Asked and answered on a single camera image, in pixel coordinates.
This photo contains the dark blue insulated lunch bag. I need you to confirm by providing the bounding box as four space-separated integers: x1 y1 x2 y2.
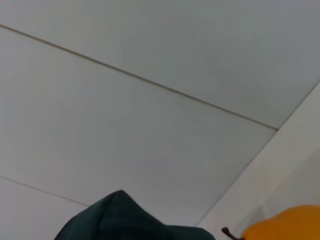
53 189 216 240

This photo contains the orange pear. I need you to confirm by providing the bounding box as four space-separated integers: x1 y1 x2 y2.
221 204 320 240

